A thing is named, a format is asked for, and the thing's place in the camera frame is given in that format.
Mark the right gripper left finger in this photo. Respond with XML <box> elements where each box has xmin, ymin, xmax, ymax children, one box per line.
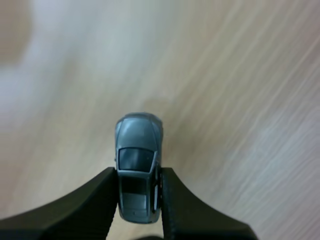
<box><xmin>0</xmin><ymin>167</ymin><xmax>120</xmax><ymax>240</ymax></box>

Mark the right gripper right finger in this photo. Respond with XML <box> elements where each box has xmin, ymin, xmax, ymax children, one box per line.
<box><xmin>159</xmin><ymin>167</ymin><xmax>258</xmax><ymax>240</ymax></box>

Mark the small grey toy car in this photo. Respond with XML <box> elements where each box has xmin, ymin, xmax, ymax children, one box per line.
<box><xmin>114</xmin><ymin>112</ymin><xmax>165</xmax><ymax>224</ymax></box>

